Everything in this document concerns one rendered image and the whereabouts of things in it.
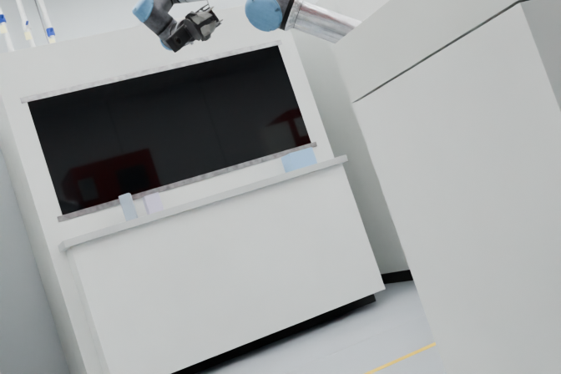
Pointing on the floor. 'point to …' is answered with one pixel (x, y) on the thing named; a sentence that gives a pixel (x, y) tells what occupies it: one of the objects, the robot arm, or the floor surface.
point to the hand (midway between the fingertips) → (209, 20)
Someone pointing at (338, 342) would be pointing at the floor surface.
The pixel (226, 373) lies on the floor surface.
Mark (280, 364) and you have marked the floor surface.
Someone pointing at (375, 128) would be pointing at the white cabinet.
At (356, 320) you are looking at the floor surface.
